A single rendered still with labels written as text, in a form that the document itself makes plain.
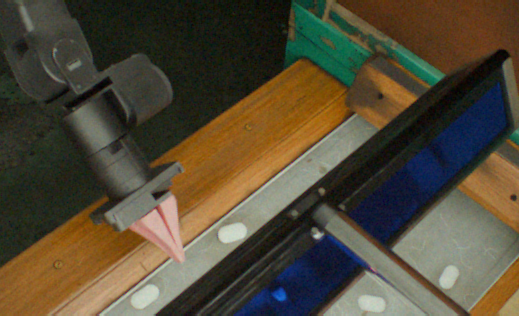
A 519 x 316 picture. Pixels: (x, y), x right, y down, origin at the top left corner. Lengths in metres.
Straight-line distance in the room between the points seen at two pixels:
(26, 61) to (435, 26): 0.49
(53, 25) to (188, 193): 0.29
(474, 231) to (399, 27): 0.28
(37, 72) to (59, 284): 0.25
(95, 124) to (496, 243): 0.53
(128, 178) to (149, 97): 0.10
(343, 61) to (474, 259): 0.33
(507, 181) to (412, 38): 0.22
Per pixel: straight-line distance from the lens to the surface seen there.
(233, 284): 0.48
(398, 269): 0.49
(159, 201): 0.79
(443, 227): 0.99
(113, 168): 0.78
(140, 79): 0.82
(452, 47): 0.94
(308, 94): 1.06
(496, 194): 0.94
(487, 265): 0.98
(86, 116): 0.78
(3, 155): 2.01
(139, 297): 0.87
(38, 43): 0.77
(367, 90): 0.98
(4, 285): 0.90
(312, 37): 1.09
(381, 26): 1.00
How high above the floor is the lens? 1.53
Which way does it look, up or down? 52 degrees down
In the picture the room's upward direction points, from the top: 5 degrees clockwise
